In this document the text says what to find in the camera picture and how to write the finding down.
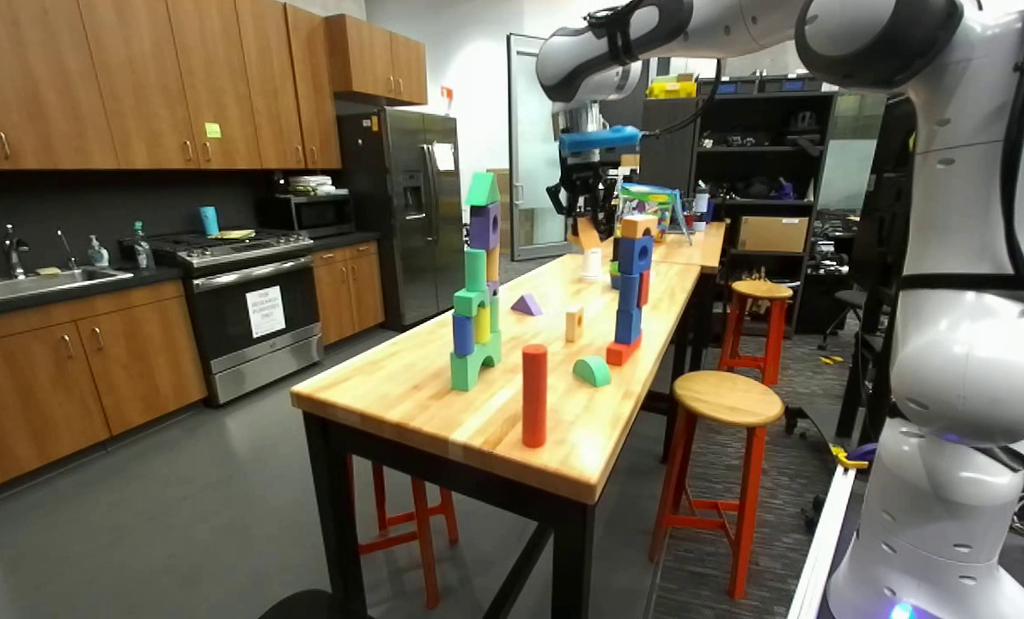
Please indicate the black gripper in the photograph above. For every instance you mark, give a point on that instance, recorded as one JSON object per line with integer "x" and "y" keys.
{"x": 593, "y": 172}

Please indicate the yellow wooden block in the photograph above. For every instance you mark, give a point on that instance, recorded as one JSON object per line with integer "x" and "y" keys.
{"x": 588, "y": 234}

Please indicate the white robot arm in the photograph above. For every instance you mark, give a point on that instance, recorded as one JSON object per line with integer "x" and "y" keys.
{"x": 970, "y": 367}

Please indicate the large natural wooden block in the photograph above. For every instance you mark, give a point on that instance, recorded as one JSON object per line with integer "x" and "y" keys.
{"x": 636, "y": 227}

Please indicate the blue block with hole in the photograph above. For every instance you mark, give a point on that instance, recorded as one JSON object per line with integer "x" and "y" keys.
{"x": 636, "y": 252}

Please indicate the small red block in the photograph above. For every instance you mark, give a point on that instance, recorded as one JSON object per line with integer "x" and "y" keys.
{"x": 644, "y": 287}

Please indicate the purple block with hole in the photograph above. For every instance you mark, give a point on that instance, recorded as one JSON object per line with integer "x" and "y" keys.
{"x": 486, "y": 227}

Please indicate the green triangle block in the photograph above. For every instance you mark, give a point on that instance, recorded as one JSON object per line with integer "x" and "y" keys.
{"x": 482, "y": 190}

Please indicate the orange rounded block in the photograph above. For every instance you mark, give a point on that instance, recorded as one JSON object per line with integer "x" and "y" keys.
{"x": 494, "y": 264}

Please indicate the blue tall block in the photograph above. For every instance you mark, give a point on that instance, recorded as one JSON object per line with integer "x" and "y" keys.
{"x": 625, "y": 310}

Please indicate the small purple block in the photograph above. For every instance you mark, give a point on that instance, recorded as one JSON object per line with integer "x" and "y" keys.
{"x": 528, "y": 306}

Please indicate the green pillar block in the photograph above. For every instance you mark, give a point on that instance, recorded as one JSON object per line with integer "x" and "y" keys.
{"x": 497, "y": 318}

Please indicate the red flat base block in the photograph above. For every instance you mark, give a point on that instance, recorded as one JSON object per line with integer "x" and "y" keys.
{"x": 620, "y": 356}

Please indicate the green flat block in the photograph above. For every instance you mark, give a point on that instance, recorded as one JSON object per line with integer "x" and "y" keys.
{"x": 467, "y": 305}

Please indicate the yellow cylinder block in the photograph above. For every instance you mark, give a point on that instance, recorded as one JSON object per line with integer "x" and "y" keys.
{"x": 482, "y": 326}

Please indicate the green half-round block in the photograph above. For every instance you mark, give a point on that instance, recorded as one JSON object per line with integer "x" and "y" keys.
{"x": 593, "y": 370}

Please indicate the small blue block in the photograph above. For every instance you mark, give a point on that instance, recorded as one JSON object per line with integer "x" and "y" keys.
{"x": 463, "y": 334}

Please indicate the orange-red cylinder block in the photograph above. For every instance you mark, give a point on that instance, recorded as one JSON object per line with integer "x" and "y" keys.
{"x": 533, "y": 397}

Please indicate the green arch block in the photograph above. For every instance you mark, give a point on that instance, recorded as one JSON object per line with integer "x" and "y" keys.
{"x": 465, "y": 372}

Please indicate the white cup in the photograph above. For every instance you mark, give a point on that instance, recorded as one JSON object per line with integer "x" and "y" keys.
{"x": 596, "y": 267}

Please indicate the glass door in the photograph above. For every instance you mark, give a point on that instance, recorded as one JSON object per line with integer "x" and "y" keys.
{"x": 529, "y": 160}

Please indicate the small natural wooden piece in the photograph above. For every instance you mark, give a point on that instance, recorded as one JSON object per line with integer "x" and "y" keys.
{"x": 574, "y": 326}

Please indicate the yellow box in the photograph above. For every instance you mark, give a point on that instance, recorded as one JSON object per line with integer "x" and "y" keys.
{"x": 676, "y": 92}

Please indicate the paper on fridge door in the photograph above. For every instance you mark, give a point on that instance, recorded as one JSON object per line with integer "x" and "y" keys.
{"x": 443, "y": 156}

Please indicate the stainless steel fridge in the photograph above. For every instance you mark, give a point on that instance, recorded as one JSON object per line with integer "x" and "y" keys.
{"x": 409, "y": 218}

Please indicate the black shelving unit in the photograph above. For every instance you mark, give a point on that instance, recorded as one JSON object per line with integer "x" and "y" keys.
{"x": 764, "y": 150}

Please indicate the cardboard box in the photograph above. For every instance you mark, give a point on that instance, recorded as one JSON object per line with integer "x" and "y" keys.
{"x": 772, "y": 234}

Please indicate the wooden stool orange legs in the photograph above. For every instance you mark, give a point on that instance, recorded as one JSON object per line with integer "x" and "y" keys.
{"x": 722, "y": 397}
{"x": 761, "y": 291}

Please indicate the wooden base cabinet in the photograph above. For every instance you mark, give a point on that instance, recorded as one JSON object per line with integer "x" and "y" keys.
{"x": 76, "y": 380}
{"x": 349, "y": 295}

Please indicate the white bowl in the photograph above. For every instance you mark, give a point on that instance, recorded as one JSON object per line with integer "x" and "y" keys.
{"x": 310, "y": 182}

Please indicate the black microwave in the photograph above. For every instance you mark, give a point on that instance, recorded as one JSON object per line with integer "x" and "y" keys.
{"x": 308, "y": 212}

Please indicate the black equipment rack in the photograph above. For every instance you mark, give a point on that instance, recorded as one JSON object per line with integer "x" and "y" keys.
{"x": 878, "y": 227}

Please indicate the paper on oven door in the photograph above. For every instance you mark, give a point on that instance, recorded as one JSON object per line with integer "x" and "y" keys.
{"x": 267, "y": 310}

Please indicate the stainless steel oven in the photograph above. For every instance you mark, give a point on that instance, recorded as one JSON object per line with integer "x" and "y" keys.
{"x": 254, "y": 322}

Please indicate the teal cup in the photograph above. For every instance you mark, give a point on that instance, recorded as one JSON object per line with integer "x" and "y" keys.
{"x": 206, "y": 220}

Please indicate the yellow sticky note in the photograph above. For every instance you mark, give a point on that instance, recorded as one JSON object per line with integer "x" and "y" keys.
{"x": 211, "y": 127}

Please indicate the wooden table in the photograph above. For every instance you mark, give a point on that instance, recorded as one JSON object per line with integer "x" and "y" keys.
{"x": 339, "y": 516}

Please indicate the clear bottle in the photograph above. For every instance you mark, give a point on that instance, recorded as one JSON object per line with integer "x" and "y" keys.
{"x": 142, "y": 245}

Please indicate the soap bottle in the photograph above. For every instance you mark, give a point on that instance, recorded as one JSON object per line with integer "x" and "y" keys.
{"x": 96, "y": 248}

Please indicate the steel kitchen sink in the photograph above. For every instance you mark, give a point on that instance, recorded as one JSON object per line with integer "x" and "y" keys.
{"x": 42, "y": 282}

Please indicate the kitchen faucet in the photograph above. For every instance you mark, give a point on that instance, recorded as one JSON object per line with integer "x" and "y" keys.
{"x": 13, "y": 252}

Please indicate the blue wrist camera bracket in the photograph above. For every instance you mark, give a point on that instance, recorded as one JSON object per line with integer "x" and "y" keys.
{"x": 598, "y": 141}

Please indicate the wooden wall cabinet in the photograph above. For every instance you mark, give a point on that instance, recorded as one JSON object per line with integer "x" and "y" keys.
{"x": 376, "y": 56}

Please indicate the wooden wall cabinets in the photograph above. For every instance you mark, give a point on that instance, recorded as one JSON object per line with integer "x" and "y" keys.
{"x": 135, "y": 80}

